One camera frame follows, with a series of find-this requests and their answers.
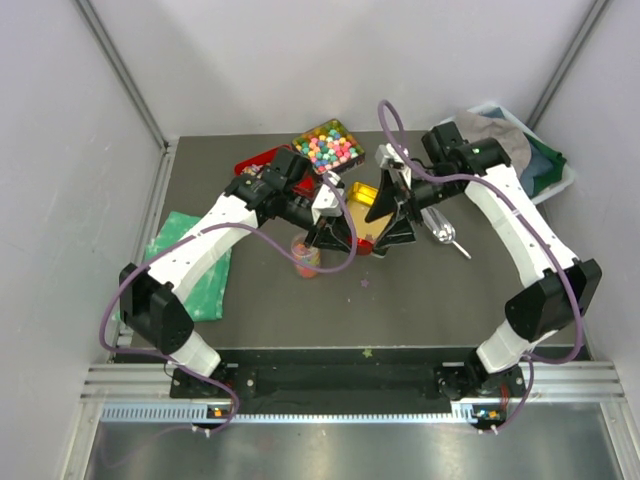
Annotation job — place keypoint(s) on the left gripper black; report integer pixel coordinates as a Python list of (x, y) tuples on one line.
[(331, 232)]

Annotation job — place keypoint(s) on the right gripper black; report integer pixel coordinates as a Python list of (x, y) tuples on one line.
[(402, 232)]

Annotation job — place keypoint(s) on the clear plastic jar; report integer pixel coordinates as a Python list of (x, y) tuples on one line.
[(308, 257)]

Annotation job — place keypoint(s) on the metal scoop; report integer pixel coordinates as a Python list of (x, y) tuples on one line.
[(442, 229)]

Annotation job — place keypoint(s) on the red jar lid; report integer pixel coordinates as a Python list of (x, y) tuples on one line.
[(365, 245)]

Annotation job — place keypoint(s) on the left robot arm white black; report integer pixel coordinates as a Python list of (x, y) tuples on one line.
[(152, 296)]

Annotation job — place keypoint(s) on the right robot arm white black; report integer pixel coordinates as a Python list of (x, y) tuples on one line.
[(557, 286)]

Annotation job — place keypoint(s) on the tin with colourful cube candies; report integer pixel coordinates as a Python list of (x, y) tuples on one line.
[(330, 147)]

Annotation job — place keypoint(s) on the red tin with lollipops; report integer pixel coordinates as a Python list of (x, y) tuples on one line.
[(254, 165)]

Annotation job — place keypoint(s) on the beige bucket hat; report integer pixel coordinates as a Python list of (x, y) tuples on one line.
[(474, 127)]

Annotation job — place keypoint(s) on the green white cloth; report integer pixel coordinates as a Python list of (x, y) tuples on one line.
[(205, 302)]

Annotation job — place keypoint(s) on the green garment in basket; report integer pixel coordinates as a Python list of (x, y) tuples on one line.
[(556, 158)]

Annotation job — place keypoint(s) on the blue-grey garment in basket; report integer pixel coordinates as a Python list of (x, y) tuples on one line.
[(538, 166)]

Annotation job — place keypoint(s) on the white plastic basket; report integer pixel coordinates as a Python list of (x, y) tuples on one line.
[(492, 110)]

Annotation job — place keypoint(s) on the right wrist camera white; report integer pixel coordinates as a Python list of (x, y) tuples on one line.
[(387, 158)]

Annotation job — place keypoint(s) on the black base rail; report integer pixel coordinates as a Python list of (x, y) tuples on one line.
[(396, 380)]

